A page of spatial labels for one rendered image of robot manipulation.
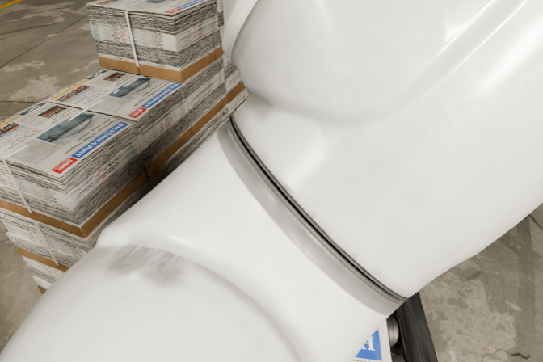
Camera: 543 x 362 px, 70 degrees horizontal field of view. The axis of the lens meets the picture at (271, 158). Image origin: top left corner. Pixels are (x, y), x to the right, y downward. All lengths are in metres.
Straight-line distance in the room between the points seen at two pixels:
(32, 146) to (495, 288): 1.82
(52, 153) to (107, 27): 0.57
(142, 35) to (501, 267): 1.79
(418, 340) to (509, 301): 1.25
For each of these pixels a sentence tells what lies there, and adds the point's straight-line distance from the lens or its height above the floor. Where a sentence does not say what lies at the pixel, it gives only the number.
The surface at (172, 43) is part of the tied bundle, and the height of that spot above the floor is 0.98.
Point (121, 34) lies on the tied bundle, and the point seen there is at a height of 0.98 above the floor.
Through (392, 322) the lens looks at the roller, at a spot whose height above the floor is 0.80.
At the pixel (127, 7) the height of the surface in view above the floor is 1.07.
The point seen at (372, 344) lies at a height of 1.03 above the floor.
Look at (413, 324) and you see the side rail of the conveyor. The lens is 0.75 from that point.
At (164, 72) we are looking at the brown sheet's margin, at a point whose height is 0.87.
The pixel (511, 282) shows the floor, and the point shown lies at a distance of 2.04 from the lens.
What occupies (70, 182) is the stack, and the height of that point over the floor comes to 0.79.
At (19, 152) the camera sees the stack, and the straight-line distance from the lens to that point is 1.23.
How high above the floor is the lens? 1.41
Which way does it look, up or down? 35 degrees down
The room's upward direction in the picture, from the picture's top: straight up
